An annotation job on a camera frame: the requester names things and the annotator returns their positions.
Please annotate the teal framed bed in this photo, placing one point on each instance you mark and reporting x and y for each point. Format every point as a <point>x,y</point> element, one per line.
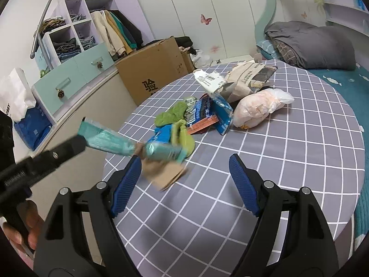
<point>331,78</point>

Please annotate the white wardrobe doors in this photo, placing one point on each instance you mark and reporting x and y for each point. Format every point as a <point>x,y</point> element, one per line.
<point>178,5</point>

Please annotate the checked blanket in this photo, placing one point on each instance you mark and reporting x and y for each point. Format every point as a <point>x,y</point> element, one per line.
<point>284,52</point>

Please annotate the cream hanging jacket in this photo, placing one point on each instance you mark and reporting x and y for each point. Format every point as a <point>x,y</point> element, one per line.
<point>102,31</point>

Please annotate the small cardboard box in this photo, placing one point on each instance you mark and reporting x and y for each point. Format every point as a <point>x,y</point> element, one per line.
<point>187,62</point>

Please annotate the person's left hand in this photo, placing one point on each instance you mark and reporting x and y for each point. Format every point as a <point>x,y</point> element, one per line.
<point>34,225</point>

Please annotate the black clothes pile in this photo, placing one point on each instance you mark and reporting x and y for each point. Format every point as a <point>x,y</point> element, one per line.
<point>183,41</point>

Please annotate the small blue wrapper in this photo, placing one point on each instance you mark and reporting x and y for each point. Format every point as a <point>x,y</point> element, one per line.
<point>164,134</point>

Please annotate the dark blue snack packet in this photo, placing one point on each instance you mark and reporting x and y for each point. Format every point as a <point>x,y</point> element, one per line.
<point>203,109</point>

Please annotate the green hanging garment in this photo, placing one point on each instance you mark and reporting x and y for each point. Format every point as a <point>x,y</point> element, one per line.
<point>126,31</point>

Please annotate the white bedside shelf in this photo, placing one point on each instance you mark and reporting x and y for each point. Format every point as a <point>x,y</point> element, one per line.
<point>346,11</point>

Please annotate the crumpled beige paper bag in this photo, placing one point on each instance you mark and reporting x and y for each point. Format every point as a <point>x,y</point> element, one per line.
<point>248,75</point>

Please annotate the pine cone drawer ornament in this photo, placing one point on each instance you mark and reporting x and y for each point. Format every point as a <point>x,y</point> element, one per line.
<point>100,65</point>
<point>61,93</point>

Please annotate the folded jeans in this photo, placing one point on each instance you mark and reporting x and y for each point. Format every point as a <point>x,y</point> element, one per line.
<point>87,43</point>

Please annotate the grey checked tablecloth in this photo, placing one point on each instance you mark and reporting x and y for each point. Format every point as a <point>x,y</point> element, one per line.
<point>288,150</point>

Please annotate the white open shelf unit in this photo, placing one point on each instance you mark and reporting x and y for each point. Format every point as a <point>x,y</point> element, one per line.
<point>86,8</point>

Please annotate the brown paper piece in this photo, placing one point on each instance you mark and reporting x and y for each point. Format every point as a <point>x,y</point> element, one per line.
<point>164,176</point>

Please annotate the pale green barcode wrapper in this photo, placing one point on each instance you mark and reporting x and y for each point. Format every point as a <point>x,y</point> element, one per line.
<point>190,109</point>

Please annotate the yellow-green wrapper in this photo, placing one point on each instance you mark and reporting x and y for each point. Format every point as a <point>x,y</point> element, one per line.
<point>186,140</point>

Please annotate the folded dark grey clothes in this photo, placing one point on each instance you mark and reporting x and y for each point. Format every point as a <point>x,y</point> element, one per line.
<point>66,49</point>

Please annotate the green socks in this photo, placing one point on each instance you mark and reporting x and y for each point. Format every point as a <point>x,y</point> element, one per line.
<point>170,114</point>

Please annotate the clear plastic bag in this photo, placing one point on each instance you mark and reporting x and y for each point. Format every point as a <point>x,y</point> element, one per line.
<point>256,109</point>

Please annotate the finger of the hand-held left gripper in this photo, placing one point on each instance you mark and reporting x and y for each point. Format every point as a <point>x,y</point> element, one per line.
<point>63,153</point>

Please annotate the white barcode wrapper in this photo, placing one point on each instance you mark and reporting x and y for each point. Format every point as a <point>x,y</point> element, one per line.
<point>207,80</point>

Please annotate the orange packet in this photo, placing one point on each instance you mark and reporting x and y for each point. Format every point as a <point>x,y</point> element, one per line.
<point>201,127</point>

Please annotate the black hanging coat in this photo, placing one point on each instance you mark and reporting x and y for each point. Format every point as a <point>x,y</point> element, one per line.
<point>131,27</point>

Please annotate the blue bag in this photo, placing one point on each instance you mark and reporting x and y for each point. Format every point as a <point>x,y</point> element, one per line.
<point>31,129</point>

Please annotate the curved metal pole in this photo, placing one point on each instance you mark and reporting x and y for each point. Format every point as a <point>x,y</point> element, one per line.
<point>34,44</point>

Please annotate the white plastic bag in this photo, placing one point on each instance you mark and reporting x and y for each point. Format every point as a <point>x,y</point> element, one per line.
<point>201,59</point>

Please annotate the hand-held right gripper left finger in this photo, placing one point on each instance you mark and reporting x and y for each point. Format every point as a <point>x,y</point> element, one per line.
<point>126,184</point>

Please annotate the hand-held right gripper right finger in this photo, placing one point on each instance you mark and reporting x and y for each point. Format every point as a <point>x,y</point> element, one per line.
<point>242,187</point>

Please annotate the large cardboard box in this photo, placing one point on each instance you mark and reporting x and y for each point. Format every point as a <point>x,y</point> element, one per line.
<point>150,69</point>

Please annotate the white paper bag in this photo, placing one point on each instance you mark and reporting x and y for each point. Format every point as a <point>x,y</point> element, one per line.
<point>16,92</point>

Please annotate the blue and white stick packet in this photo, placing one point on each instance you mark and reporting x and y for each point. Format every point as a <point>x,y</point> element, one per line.
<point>223,115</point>

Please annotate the grey pillow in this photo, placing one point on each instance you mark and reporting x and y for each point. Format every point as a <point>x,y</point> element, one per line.
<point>317,43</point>

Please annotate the teal drawer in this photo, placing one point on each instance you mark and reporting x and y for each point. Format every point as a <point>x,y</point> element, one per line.
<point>92,56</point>
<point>52,88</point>

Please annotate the yellow hanging garment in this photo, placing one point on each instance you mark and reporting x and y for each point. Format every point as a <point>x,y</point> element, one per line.
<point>122,39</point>

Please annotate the teal snack wrapper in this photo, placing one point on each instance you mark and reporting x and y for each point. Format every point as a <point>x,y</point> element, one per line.
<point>115,141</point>

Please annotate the pink butterfly sticker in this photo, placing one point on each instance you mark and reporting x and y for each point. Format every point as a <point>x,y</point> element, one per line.
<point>206,19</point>

